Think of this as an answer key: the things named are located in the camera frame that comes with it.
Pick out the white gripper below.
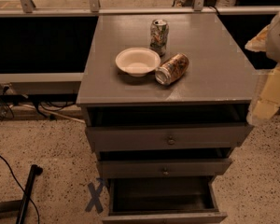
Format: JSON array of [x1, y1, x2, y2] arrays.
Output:
[[245, 26, 280, 126]]

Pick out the grey bottom drawer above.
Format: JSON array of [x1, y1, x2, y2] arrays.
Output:
[[103, 176, 227, 224]]

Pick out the grey drawer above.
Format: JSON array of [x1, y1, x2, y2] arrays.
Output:
[[98, 148, 231, 179], [86, 105, 252, 152], [103, 176, 227, 224]]

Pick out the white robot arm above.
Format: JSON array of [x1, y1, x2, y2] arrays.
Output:
[[245, 11, 280, 126]]

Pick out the grey top drawer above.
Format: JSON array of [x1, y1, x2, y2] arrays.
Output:
[[86, 105, 252, 152]]

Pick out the grey drawer cabinet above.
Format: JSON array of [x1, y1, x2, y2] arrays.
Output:
[[76, 13, 259, 185]]

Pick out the grey middle drawer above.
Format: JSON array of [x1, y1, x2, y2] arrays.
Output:
[[98, 148, 231, 179]]

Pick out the lying orange drink can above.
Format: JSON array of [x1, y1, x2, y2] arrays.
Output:
[[155, 53, 189, 86]]

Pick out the upright drink can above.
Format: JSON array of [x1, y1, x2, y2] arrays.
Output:
[[150, 19, 169, 57]]

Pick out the white paper bowl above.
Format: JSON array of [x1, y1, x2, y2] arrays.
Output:
[[115, 48, 161, 77]]

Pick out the blue tape cross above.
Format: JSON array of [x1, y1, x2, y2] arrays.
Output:
[[85, 178, 105, 214]]

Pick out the black metal stand leg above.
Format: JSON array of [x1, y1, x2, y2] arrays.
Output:
[[0, 163, 44, 224]]

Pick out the grey metal railing frame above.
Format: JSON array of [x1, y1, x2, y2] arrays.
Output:
[[0, 0, 280, 97]]

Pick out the cable bundle under rail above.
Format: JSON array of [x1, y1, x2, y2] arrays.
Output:
[[0, 83, 86, 125]]

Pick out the black floor cable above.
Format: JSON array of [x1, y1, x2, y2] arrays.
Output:
[[0, 147, 41, 224]]

